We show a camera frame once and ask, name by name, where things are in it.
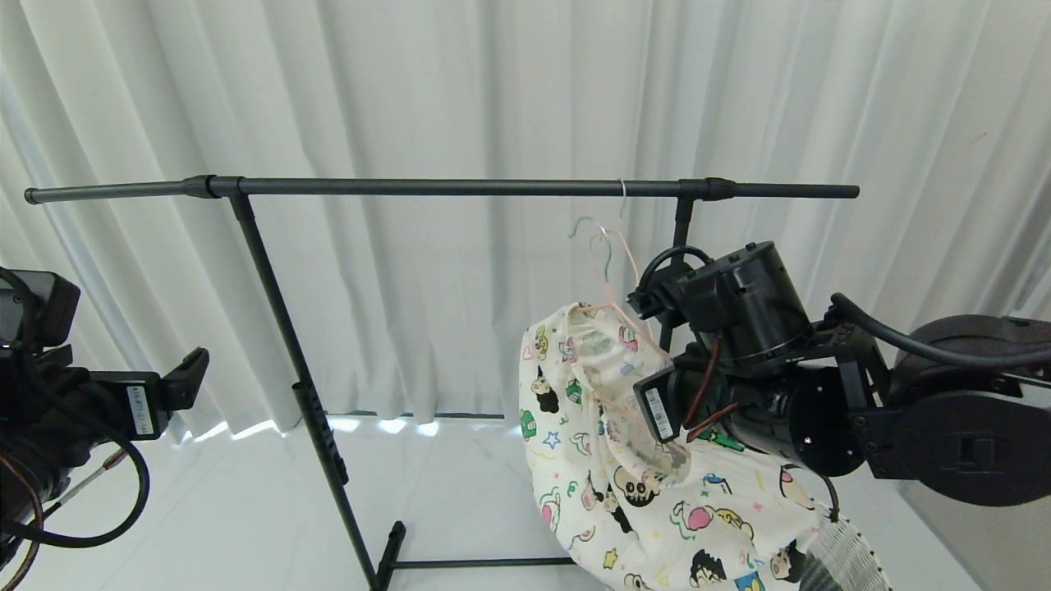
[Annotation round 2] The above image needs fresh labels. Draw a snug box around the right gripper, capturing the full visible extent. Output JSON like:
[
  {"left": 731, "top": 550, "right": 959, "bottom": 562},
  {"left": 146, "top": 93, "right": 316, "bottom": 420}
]
[{"left": 634, "top": 361, "right": 865, "bottom": 479}]

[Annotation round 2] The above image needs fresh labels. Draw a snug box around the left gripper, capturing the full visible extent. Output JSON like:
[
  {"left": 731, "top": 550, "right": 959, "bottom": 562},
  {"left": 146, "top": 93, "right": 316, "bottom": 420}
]
[{"left": 0, "top": 347, "right": 211, "bottom": 487}]

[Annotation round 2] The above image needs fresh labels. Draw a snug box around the cream printed garment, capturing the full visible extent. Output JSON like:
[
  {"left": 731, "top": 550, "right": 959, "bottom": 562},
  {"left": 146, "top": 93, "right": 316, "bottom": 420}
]
[{"left": 519, "top": 302, "right": 826, "bottom": 591}]

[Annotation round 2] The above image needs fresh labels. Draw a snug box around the pink clothes hanger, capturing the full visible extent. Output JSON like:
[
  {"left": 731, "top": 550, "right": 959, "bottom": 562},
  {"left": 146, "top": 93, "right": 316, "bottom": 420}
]
[
  {"left": 568, "top": 216, "right": 692, "bottom": 473},
  {"left": 587, "top": 179, "right": 662, "bottom": 341}
]

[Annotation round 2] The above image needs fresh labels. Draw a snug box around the white laundry basket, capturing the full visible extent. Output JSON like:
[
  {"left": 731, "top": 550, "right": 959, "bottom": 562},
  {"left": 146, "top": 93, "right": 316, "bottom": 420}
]
[{"left": 792, "top": 509, "right": 892, "bottom": 591}]

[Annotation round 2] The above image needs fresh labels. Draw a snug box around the black clothes rack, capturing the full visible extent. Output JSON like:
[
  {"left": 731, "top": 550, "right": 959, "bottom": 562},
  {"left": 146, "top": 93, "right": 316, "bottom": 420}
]
[{"left": 25, "top": 175, "right": 861, "bottom": 591}]

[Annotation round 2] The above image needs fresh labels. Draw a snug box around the white curtain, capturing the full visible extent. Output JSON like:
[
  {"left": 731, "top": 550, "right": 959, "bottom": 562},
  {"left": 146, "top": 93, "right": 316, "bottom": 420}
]
[{"left": 0, "top": 0, "right": 1051, "bottom": 440}]

